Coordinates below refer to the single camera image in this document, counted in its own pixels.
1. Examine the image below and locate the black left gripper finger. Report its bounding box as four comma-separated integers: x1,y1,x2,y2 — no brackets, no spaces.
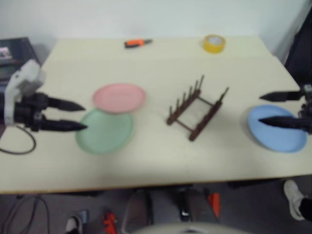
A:
47,97,86,112
41,119,88,134

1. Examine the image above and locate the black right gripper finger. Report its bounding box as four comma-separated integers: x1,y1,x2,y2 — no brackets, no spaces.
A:
258,117,306,132
259,90,302,102

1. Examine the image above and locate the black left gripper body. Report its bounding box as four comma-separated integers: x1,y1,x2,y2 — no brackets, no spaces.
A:
15,92,49,131

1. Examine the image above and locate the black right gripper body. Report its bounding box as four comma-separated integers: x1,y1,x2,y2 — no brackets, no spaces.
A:
298,84,312,135

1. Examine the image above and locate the blue plate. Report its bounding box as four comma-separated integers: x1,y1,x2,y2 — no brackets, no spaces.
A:
247,104,308,154

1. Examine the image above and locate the green plate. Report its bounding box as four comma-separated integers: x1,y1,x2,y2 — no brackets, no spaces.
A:
75,108,135,155

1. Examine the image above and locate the pink plate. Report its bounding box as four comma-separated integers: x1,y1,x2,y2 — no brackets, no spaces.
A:
92,83,147,114

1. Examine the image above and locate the brown wooden dish rack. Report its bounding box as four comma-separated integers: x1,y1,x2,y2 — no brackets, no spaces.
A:
166,75,230,142

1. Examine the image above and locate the white sneaker with dark trouser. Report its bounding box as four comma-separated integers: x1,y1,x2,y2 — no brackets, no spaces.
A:
284,179,312,221

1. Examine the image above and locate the yellow tape roll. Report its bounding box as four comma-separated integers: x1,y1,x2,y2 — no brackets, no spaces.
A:
202,34,226,54

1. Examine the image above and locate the white black sneaker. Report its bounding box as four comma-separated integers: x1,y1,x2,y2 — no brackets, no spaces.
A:
65,215,82,234

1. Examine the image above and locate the orange black clamp tool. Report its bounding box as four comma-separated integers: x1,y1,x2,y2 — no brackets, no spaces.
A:
102,211,118,234

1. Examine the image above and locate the orange cone-shaped tool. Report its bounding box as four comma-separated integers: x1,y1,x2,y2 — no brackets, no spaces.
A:
206,192,221,218

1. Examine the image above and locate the beige robot torso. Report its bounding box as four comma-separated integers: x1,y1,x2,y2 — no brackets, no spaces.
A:
131,221,259,234

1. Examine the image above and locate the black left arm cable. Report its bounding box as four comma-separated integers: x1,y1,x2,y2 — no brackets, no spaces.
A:
0,123,37,155

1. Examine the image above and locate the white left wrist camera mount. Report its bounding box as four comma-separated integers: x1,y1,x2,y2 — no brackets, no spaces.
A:
4,59,47,126

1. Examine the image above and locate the dark wire crate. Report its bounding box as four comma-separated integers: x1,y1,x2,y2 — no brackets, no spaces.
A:
0,37,41,85

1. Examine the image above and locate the grey floor cable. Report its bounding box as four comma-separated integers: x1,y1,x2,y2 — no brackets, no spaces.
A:
0,195,51,234

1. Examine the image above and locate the black rounded post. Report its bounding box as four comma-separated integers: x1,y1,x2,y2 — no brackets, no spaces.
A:
178,187,191,221

